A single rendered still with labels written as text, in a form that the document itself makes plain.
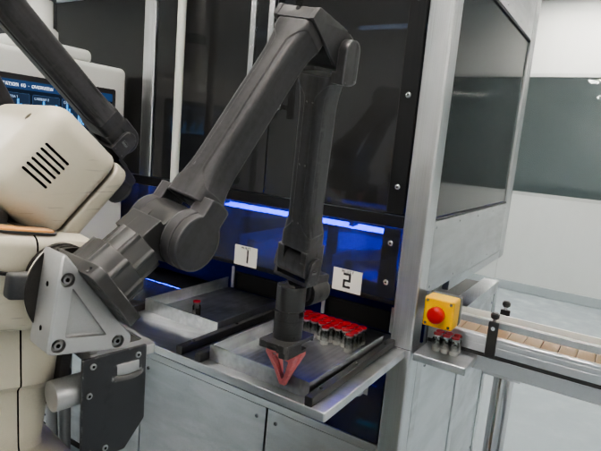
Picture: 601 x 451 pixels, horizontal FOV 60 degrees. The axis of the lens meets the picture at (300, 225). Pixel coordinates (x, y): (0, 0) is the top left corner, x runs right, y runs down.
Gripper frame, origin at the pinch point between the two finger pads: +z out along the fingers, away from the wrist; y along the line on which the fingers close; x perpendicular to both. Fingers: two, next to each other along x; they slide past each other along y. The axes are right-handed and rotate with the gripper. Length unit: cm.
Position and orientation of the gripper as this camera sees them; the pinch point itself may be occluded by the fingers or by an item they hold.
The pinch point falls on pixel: (283, 380)
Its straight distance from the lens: 106.8
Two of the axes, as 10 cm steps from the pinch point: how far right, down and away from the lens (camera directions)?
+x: -8.3, -1.6, 5.3
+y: 5.4, -0.7, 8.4
